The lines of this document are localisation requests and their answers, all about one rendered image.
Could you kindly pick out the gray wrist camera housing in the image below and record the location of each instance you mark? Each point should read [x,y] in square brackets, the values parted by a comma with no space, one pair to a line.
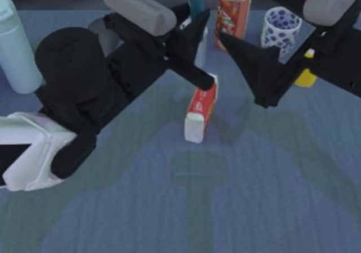
[328,4]
[138,8]

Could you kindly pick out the white cup with blue spots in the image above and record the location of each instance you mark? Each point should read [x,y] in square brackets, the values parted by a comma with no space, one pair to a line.
[280,30]

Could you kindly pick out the yellow object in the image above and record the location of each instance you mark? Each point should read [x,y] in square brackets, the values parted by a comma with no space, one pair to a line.
[304,79]

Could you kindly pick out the red orange spray can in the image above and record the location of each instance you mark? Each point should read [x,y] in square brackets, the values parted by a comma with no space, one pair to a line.
[232,15]

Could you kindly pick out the light teal bottle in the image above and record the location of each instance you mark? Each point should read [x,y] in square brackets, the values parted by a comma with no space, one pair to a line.
[17,49]

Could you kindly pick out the red and white box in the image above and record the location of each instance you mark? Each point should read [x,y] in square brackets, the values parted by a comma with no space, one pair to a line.
[201,109]

